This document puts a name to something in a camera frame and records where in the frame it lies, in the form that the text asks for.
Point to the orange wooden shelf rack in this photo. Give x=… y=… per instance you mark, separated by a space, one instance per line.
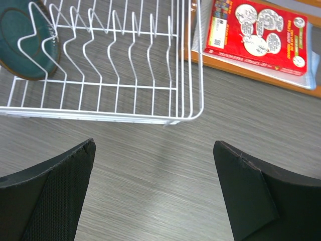
x=193 y=56

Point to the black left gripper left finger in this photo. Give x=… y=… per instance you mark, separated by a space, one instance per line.
x=44 y=201

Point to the teal plate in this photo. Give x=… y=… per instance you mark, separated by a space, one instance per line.
x=30 y=48

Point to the white wire dish rack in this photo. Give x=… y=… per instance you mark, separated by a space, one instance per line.
x=120 y=62

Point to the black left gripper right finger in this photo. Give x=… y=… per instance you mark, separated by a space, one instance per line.
x=264 y=201

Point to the red book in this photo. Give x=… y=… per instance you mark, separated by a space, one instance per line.
x=258 y=35

